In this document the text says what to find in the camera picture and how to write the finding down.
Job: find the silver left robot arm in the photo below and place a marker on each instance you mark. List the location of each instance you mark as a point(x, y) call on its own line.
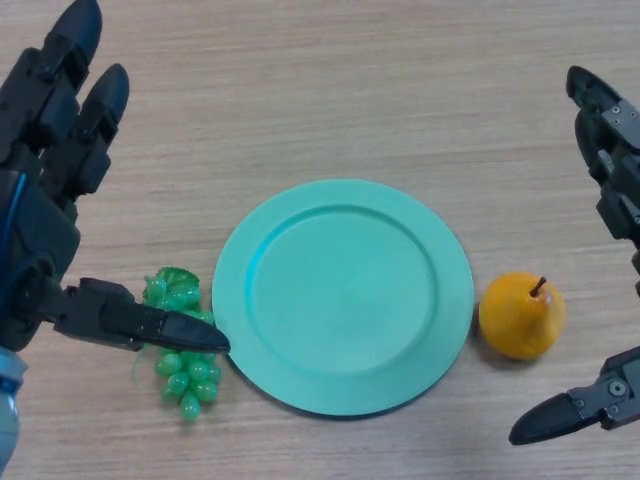
point(7, 400)

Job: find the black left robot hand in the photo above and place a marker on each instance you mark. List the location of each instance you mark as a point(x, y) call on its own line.
point(45, 240)

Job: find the yellow pear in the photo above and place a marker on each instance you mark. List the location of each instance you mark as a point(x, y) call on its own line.
point(520, 320)

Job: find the green grape bunch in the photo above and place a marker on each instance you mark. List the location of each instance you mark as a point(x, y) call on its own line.
point(192, 375)

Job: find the green round plate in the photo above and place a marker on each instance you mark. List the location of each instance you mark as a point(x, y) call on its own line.
point(345, 300)

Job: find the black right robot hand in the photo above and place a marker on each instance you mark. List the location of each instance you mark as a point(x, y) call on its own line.
point(620, 165)

